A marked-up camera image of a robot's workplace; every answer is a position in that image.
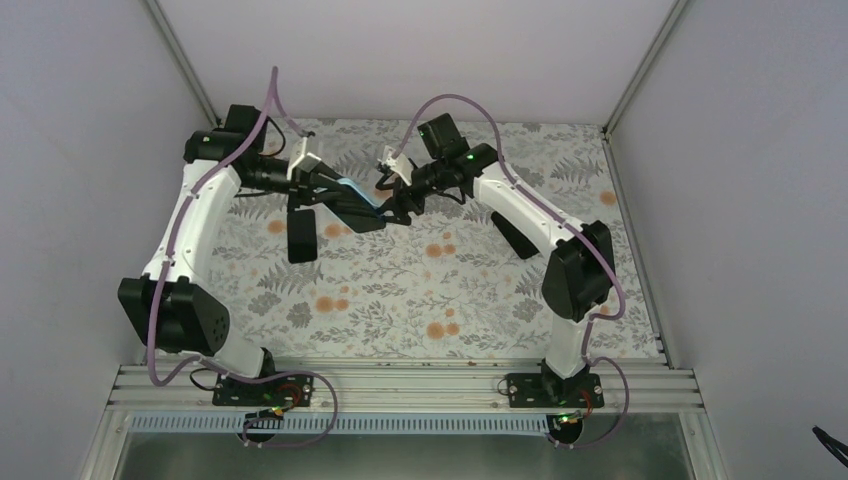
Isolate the black bare phone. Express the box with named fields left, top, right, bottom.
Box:
left=287, top=209, right=318, bottom=264

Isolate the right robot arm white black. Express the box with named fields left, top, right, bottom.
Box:
left=376, top=114, right=617, bottom=407

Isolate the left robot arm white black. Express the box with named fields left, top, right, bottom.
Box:
left=117, top=104, right=380, bottom=405

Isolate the floral patterned table mat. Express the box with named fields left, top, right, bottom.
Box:
left=206, top=123, right=661, bottom=360

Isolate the black object at right edge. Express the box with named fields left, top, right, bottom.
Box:
left=812, top=425, right=848, bottom=467

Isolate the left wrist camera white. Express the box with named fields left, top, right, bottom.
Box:
left=286, top=136, right=323, bottom=180

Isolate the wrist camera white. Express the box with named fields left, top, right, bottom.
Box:
left=378, top=146, right=415, bottom=185
left=286, top=136, right=323, bottom=180

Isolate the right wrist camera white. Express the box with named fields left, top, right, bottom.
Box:
left=378, top=146, right=415, bottom=185

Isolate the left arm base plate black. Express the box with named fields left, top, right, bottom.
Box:
left=212, top=374, right=315, bottom=408

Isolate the left aluminium frame post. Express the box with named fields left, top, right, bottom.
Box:
left=141, top=0, right=221, bottom=126

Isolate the aluminium frame post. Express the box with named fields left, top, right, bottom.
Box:
left=141, top=0, right=221, bottom=126
left=603, top=0, right=690, bottom=136

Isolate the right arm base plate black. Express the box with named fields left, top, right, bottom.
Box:
left=505, top=373, right=605, bottom=409

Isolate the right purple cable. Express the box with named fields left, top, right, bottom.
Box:
left=394, top=93, right=631, bottom=450

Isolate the slotted grey cable duct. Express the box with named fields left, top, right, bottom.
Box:
left=128, top=412, right=549, bottom=436

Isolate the aluminium rail front frame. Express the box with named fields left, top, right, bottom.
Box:
left=107, top=359, right=705, bottom=413

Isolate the right aluminium frame post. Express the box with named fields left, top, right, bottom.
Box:
left=603, top=0, right=690, bottom=136

